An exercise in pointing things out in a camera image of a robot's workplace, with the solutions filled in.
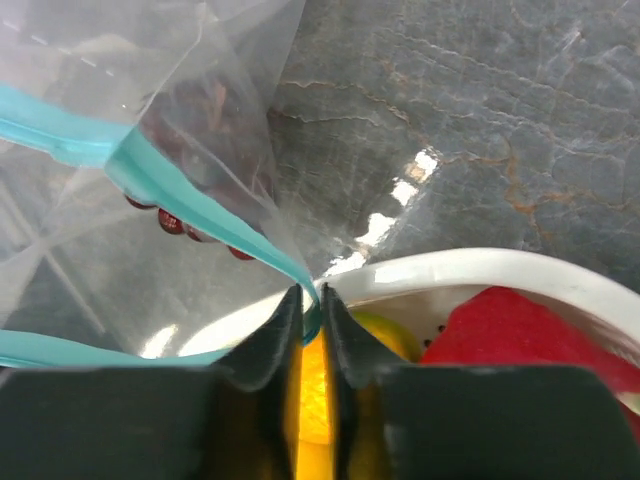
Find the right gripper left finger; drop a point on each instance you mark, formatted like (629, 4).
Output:
(231, 419)

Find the dark purple grape bunch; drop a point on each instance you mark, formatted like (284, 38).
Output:
(214, 131)

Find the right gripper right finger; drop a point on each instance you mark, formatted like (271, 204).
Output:
(398, 420)

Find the pink dragon fruit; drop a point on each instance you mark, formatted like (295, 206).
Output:
(500, 327)

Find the clear zip top bag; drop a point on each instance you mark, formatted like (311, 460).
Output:
(109, 255)

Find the orange green mango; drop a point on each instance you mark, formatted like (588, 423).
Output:
(315, 440)

